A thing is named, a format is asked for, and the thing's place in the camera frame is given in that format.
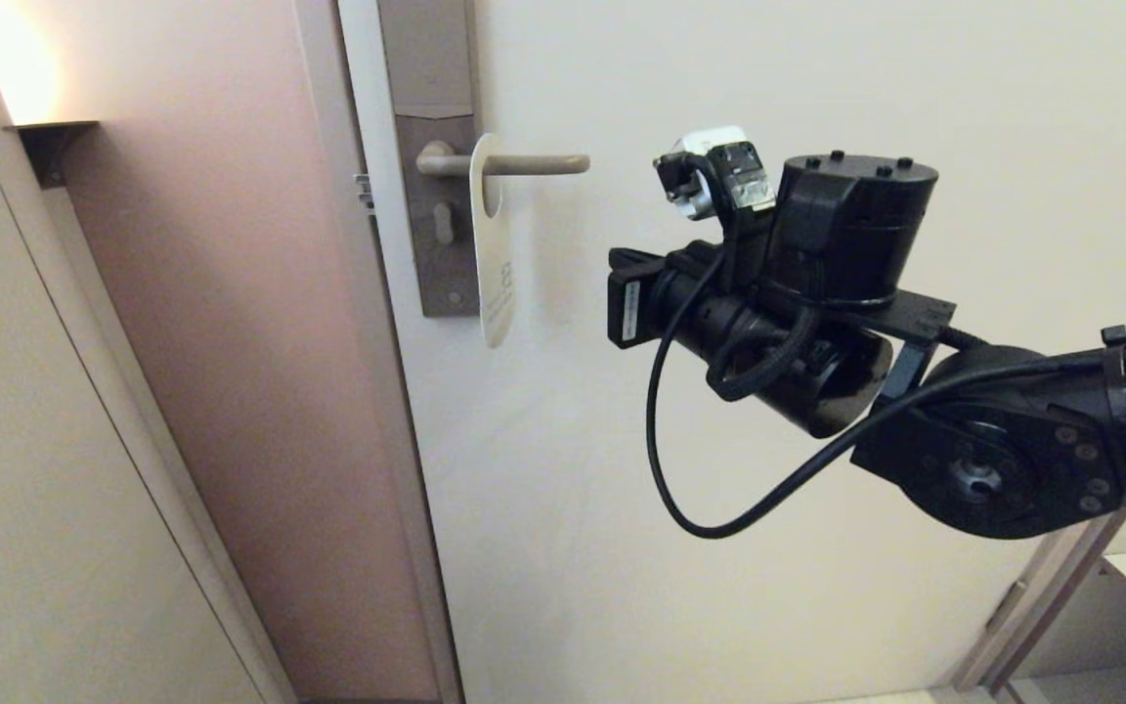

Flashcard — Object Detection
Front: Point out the white door hanger sign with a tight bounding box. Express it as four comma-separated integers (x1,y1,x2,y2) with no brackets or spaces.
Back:
468,133,518,350

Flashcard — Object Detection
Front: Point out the thin black camera cable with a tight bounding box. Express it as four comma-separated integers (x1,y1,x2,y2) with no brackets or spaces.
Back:
645,156,1126,542

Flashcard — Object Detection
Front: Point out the beige metal door handle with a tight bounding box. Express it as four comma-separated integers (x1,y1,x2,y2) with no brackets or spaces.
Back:
415,141,591,179

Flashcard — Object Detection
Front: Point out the dark wall lamp bracket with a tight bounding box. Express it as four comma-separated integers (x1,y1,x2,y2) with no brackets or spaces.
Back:
4,120,100,190

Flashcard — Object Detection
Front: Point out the brown metal lock plate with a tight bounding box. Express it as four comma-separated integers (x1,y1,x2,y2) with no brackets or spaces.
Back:
377,0,486,318

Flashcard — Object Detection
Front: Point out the white room door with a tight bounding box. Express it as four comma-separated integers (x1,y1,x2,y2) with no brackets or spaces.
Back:
338,0,1126,704

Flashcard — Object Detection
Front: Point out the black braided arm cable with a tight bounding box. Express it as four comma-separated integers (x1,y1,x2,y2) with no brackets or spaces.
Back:
706,301,824,405

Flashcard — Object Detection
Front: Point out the beige door frame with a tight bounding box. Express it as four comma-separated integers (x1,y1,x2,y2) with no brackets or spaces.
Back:
291,0,466,704

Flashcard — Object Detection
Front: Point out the beige cabinet panel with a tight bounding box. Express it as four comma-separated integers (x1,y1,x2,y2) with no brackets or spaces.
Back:
0,62,298,704

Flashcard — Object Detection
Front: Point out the small metal frame hinge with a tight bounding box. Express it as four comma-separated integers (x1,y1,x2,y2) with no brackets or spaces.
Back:
985,579,1028,635

